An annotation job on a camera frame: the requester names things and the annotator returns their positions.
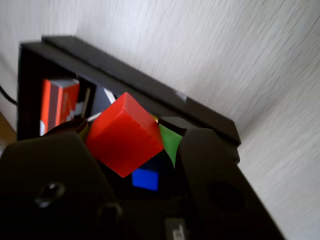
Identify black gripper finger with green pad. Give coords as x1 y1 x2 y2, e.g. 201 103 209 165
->
158 116 286 240
0 118 126 240

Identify blue wooden cube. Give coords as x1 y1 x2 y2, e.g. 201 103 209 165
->
131 159 160 192

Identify red wooden cube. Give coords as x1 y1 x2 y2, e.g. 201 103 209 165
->
85 91 165 179

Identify black box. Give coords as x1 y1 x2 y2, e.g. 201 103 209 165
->
16 35 242 166

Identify orange matchbox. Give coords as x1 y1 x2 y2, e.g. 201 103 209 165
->
39 78 81 137

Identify black cable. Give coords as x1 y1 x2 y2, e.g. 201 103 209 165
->
0 84 19 106

